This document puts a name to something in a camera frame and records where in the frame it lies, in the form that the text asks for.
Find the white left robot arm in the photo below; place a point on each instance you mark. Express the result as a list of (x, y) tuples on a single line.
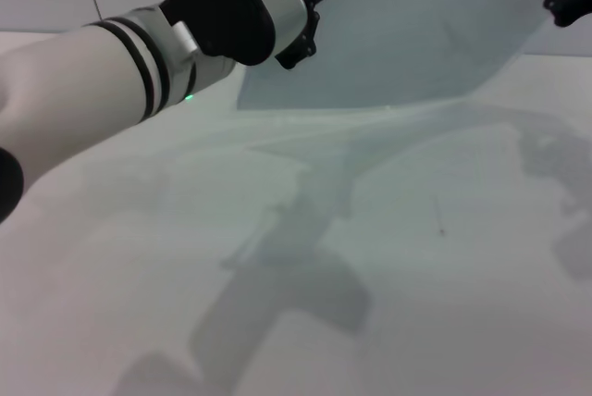
[(83, 86)]

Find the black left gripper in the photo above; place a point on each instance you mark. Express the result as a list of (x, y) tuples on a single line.
[(293, 51)]

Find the clear document bag red zipper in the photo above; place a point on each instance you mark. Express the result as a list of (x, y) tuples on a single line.
[(407, 35)]

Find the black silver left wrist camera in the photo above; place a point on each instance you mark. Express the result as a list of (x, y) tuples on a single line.
[(222, 3)]

